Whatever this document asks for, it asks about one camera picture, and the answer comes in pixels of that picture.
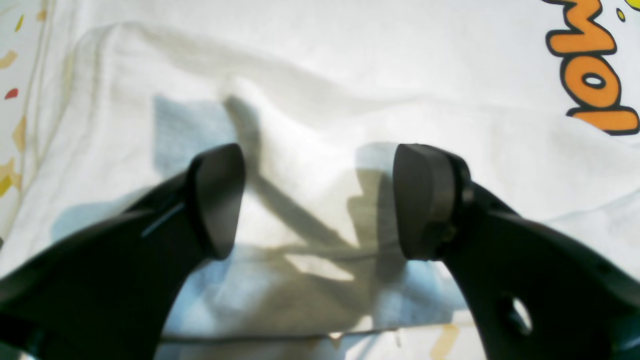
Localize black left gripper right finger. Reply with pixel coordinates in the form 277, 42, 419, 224
392, 144, 640, 360

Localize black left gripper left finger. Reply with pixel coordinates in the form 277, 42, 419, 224
1, 143, 246, 360

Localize white printed T-shirt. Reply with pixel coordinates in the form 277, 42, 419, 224
0, 0, 640, 341

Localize terrazzo patterned tablecloth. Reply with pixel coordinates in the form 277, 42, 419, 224
0, 0, 640, 360

